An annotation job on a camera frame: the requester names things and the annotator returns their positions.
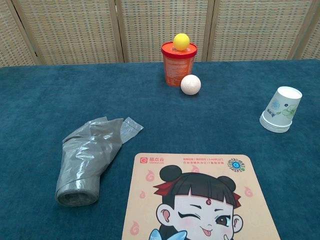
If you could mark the red plastic cup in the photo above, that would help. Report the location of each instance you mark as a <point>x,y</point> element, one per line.
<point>172,67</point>

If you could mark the woven folding screen panel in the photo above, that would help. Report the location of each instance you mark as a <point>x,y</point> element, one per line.
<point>12,42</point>
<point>311,42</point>
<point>72,30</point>
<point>257,30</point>
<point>155,22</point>

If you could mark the yellow ball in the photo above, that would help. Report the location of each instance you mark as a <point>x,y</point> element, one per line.
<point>181,42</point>

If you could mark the grey plastic bag roll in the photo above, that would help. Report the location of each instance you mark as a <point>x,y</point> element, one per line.
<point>85,160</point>

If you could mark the white paper cup flower print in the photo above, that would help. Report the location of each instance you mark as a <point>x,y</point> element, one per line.
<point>282,105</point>

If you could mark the cartoon girl mouse pad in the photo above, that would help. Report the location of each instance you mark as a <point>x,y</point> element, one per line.
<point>200,200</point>

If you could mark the blue velvet table cloth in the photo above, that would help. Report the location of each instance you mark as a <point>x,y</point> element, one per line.
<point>50,95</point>

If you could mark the pale pink ball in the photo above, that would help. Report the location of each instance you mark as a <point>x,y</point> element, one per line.
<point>190,85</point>

